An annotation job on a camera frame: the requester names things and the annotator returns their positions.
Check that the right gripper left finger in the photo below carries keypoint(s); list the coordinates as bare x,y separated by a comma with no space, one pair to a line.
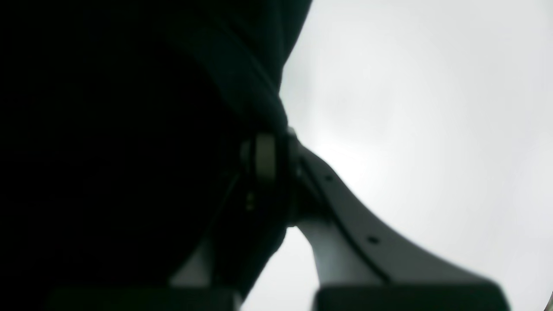
259,157

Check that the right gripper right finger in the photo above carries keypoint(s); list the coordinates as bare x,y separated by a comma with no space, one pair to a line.
362,263

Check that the black printed T-shirt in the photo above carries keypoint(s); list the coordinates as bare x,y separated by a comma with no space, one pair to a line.
121,123

